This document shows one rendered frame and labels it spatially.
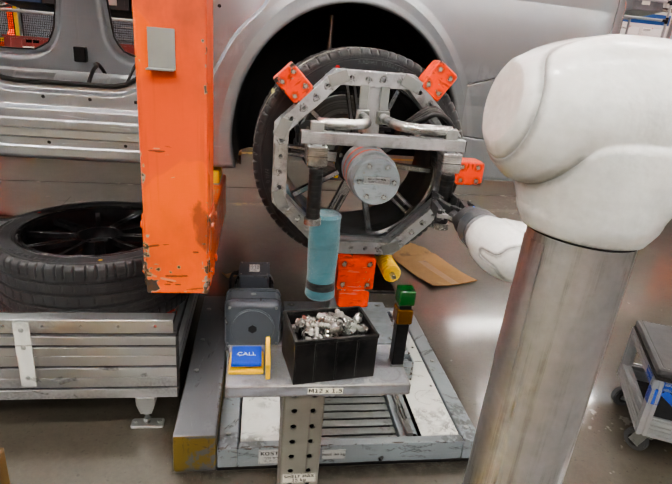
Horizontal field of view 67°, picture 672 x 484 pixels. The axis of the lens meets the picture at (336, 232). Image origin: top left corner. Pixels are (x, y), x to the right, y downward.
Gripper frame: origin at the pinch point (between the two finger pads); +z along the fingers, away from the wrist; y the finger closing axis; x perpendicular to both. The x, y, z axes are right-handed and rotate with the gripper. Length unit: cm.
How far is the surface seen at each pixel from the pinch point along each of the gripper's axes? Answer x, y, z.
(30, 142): -3, -123, 58
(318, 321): -25.6, -33.1, -18.2
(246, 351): -35, -50, -16
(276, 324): -50, -41, 21
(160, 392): -69, -76, 13
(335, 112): 12, -21, 67
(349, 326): -26.9, -25.6, -18.2
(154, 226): -12, -74, 5
